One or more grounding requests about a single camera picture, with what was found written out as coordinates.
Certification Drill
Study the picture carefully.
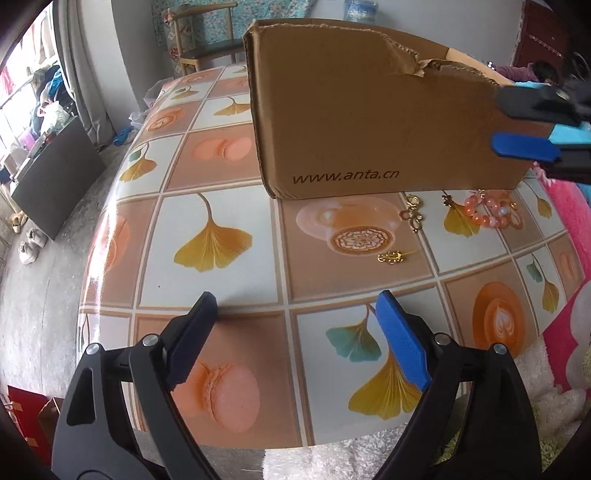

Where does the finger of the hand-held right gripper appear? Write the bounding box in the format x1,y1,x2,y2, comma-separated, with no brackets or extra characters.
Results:
496,78,591,127
492,132,591,183

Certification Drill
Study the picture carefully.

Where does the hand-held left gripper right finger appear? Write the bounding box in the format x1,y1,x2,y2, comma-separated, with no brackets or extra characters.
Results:
369,290,541,480

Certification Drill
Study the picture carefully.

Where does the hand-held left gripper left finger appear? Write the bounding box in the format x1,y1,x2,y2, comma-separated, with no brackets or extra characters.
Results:
51,291,222,480

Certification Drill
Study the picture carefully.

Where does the pink bead bracelet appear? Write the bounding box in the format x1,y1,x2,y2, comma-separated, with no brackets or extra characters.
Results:
463,189,525,230

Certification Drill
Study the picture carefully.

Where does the gold leaf brooch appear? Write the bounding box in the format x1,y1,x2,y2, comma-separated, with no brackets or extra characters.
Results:
378,249,416,265

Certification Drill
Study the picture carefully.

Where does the gold flower pendant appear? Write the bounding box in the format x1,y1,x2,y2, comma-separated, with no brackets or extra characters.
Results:
399,194,428,234

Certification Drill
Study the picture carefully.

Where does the torn cardboard box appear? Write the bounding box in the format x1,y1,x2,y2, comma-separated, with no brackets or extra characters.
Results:
242,18,555,200

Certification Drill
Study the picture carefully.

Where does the light blue pillow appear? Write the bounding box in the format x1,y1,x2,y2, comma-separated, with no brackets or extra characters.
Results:
512,80,591,144

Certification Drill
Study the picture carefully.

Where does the pink leaf print blanket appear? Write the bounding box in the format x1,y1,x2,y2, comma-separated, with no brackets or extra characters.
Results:
540,175,591,393

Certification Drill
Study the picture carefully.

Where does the dark red door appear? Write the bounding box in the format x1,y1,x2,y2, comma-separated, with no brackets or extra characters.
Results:
512,0,580,70

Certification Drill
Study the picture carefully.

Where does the white fluffy blanket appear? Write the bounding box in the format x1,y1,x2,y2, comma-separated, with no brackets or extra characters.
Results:
263,339,587,480

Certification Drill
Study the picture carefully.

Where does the brown paper bag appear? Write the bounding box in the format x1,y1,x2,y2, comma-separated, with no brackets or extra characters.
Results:
37,397,65,435

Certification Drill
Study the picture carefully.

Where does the red paper bag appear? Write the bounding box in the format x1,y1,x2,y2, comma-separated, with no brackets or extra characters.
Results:
7,385,51,462

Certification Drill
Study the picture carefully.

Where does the blue water jug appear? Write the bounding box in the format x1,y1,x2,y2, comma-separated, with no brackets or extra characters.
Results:
345,0,379,21

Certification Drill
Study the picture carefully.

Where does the green fluffy cloth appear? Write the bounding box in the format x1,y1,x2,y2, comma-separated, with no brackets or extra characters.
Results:
434,436,575,476

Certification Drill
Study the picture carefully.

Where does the dark grey cabinet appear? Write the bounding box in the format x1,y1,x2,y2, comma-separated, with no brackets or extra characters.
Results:
10,115,107,241

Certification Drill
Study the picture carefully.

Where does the white plastic bag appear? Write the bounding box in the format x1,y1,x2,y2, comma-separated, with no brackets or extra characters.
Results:
129,80,160,125

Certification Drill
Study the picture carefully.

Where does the teal floral cloth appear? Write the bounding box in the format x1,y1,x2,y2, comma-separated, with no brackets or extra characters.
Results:
152,0,319,65

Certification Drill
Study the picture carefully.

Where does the grey curtain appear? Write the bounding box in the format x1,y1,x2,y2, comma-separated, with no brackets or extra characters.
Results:
53,0,116,148

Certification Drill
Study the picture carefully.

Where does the pile of clothes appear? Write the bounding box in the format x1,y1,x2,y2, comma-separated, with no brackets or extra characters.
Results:
28,65,70,134

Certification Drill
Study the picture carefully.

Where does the wooden chair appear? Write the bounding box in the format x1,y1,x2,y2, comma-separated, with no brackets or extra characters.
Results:
167,2,247,77

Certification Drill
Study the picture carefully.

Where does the metal window grille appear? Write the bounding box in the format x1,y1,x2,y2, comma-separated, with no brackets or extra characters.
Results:
0,9,61,185

